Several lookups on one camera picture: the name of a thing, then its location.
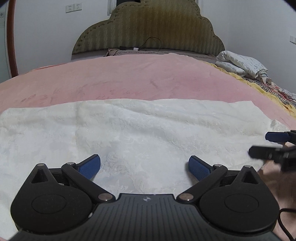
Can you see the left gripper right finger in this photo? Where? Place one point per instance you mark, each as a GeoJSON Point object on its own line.
{"type": "Point", "coordinates": [208, 177]}

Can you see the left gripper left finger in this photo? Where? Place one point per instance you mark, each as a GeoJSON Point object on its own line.
{"type": "Point", "coordinates": [80, 176]}

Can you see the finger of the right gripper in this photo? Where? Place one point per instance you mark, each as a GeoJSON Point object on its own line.
{"type": "Point", "coordinates": [281, 137]}
{"type": "Point", "coordinates": [283, 156]}

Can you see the white textured pants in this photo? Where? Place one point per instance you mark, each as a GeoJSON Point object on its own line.
{"type": "Point", "coordinates": [144, 146]}

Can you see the yellow patterned quilt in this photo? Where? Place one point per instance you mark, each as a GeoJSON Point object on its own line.
{"type": "Point", "coordinates": [278, 95]}

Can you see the white patterned pillow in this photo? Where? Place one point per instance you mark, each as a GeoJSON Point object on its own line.
{"type": "Point", "coordinates": [243, 66]}

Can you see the pink bed blanket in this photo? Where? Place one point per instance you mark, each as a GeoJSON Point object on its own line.
{"type": "Point", "coordinates": [146, 76]}

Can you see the olive padded headboard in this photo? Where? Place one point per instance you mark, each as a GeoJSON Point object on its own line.
{"type": "Point", "coordinates": [176, 25]}

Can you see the white wall switch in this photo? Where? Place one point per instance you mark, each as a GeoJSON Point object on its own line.
{"type": "Point", "coordinates": [293, 39]}

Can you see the white double wall socket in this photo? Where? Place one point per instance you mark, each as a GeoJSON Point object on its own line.
{"type": "Point", "coordinates": [73, 7]}

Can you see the brown wooden door frame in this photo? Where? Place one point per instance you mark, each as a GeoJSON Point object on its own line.
{"type": "Point", "coordinates": [10, 43]}

